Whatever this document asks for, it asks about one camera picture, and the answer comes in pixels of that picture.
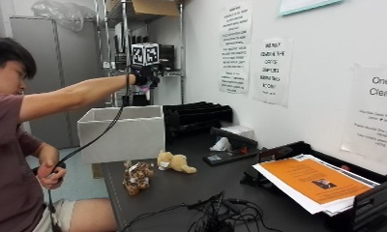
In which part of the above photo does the black glove cable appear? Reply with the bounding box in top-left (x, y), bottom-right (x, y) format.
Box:
top-left (45, 66), bottom-right (133, 232)

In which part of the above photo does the black device on shelf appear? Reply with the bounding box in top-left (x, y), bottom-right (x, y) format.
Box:
top-left (157, 43), bottom-right (176, 73)

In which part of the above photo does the white marker cube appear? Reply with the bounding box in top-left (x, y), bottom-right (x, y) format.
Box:
top-left (130, 43), bottom-right (161, 67)

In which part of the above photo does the the person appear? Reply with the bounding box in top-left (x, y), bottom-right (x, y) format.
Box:
top-left (0, 33), bottom-right (118, 232)

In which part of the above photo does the black file sorter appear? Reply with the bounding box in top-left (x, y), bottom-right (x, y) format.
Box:
top-left (161, 101), bottom-right (234, 144)

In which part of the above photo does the white open storage box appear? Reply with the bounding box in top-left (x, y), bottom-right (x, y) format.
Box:
top-left (76, 104), bottom-right (166, 164)

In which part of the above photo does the leopard print plush toy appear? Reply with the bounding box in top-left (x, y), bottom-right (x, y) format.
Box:
top-left (121, 159), bottom-right (156, 196)

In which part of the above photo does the grey metal cabinet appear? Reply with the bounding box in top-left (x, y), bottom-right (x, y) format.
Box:
top-left (9, 15), bottom-right (106, 150)

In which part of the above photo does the brown cardboard box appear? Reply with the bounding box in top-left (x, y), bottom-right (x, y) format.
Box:
top-left (106, 0), bottom-right (180, 17)

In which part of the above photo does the tan plush toy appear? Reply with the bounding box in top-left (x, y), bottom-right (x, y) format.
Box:
top-left (156, 150), bottom-right (198, 175)

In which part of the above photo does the small white box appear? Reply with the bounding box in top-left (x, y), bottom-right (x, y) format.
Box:
top-left (218, 125), bottom-right (256, 141)

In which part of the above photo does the crumpled white tissue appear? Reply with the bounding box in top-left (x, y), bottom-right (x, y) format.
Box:
top-left (209, 136), bottom-right (233, 153)

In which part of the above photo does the clear plastic bag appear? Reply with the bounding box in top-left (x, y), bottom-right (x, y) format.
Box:
top-left (29, 0), bottom-right (97, 33)

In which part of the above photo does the teal framed board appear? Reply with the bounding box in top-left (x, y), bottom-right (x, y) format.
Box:
top-left (278, 0), bottom-right (345, 16)

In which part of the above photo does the orange sheet paper stack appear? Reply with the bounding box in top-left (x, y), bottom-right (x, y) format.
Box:
top-left (250, 154), bottom-right (380, 217)

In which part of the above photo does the black paper tray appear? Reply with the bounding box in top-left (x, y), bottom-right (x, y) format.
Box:
top-left (238, 140), bottom-right (387, 232)

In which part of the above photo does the metal wire shelf rack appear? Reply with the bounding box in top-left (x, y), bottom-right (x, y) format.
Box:
top-left (93, 0), bottom-right (186, 107)

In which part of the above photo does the tall white wall notice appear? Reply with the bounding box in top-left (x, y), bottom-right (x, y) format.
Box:
top-left (217, 2), bottom-right (253, 96)

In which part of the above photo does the short white wall notice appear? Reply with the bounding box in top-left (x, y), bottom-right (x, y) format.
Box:
top-left (250, 38), bottom-right (293, 108)

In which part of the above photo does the tangle of black cables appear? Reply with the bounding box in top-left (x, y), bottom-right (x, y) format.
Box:
top-left (117, 190), bottom-right (286, 232)

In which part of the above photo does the large white wall notice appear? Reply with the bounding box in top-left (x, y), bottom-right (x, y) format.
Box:
top-left (338, 63), bottom-right (387, 169)

